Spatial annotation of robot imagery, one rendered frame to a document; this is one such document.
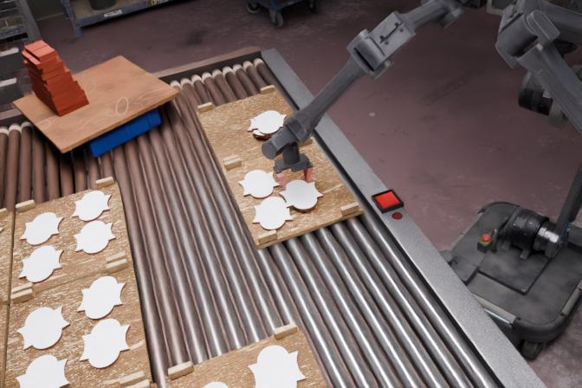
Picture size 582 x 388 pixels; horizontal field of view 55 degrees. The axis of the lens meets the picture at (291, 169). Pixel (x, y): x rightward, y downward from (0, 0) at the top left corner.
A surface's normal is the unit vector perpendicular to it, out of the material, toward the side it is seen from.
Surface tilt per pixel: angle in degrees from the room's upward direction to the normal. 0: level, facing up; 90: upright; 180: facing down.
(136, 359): 0
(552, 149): 0
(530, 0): 38
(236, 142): 0
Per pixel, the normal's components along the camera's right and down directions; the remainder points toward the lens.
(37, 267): -0.11, -0.77
